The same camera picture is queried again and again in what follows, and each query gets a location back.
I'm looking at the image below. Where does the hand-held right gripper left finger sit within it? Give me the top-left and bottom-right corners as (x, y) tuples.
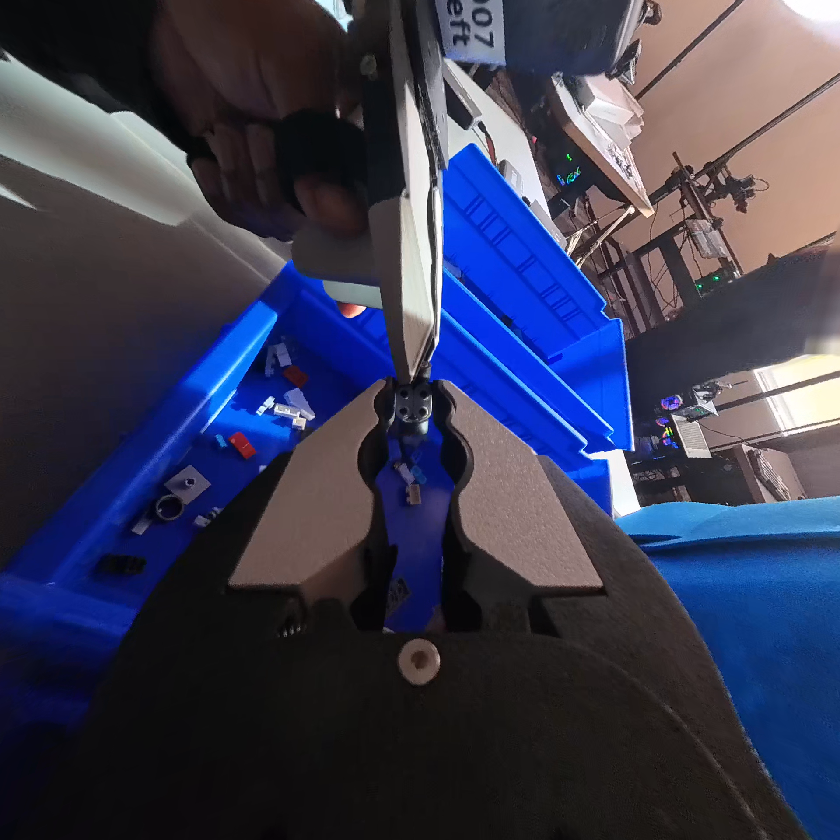
(227, 379), (389, 606)

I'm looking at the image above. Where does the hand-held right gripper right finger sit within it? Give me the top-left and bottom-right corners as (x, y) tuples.
(435, 382), (605, 599)

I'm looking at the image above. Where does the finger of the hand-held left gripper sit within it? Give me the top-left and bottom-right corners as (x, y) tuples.
(366, 190), (444, 383)
(427, 187), (450, 366)

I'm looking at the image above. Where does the small grey black brick assembly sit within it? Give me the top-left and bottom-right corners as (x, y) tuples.
(392, 382), (436, 439)

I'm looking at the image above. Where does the person's left forearm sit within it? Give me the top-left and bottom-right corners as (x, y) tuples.
(0, 0), (217, 161)

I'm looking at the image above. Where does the grey desk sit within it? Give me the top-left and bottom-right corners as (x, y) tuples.
(0, 52), (578, 578)

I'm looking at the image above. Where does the person's left hand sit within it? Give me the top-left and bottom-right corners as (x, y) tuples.
(154, 0), (370, 320)

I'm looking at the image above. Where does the wooden table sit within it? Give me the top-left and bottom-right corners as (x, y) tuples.
(545, 71), (657, 219)

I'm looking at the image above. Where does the pile of loose toy bricks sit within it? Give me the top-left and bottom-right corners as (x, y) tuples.
(97, 338), (431, 634)

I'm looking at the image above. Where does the large blue plastic bin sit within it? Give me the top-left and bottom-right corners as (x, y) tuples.
(0, 262), (614, 811)

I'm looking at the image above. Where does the black computer tower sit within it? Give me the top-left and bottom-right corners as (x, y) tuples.
(653, 390), (714, 460)

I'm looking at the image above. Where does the blue fabric chair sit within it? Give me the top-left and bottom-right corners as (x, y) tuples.
(616, 497), (840, 840)

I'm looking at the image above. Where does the black table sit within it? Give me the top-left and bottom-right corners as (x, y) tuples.
(623, 246), (840, 411)

